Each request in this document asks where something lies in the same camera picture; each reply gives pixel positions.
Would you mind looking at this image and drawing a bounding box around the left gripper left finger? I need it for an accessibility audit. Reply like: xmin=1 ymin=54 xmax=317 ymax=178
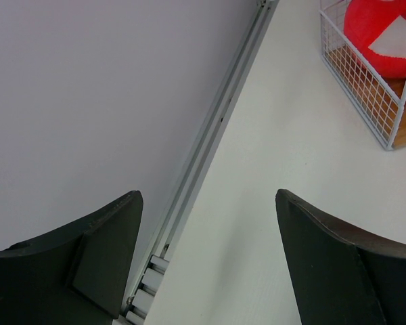
xmin=0 ymin=191 xmax=143 ymax=324

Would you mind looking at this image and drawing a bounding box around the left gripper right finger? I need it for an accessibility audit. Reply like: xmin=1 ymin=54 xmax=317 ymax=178
xmin=275 ymin=189 xmax=406 ymax=324

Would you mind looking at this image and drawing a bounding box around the red shark plush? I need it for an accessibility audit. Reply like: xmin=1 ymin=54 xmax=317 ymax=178
xmin=343 ymin=0 xmax=406 ymax=79

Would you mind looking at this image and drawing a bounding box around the aluminium rail frame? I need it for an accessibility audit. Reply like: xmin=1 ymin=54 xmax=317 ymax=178
xmin=115 ymin=1 xmax=278 ymax=324

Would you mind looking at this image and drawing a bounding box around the white wire wooden shelf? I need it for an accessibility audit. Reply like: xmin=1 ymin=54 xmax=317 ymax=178
xmin=319 ymin=1 xmax=406 ymax=150

